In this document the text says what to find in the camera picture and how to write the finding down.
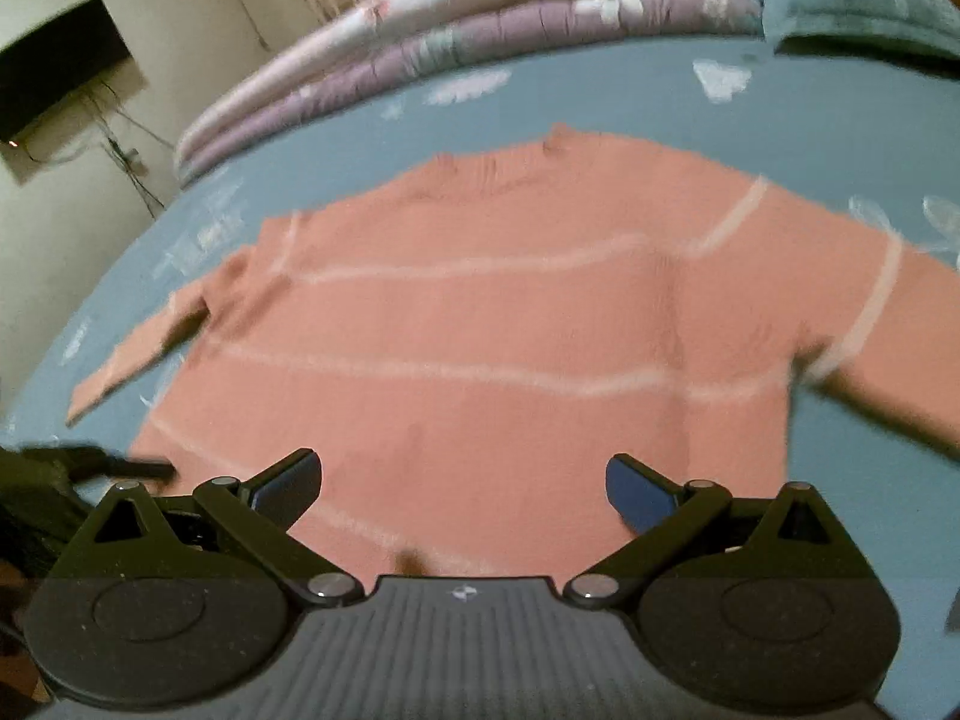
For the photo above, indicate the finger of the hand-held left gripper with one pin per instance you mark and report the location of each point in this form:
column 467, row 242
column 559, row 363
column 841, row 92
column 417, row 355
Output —
column 120, row 465

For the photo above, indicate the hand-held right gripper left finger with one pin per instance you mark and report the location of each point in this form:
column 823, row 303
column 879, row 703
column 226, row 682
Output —
column 292, row 484

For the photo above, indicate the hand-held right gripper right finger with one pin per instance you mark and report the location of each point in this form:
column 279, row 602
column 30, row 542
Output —
column 637, row 499

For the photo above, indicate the pink striped sweater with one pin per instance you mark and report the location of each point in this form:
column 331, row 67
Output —
column 487, row 330

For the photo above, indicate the black television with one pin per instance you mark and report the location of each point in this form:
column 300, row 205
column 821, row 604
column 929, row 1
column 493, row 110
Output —
column 52, row 67

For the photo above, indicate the blue floral bed sheet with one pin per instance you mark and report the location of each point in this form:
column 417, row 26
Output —
column 825, row 127

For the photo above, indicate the purple floral quilt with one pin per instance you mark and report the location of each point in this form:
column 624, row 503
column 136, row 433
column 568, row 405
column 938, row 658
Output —
column 510, row 30

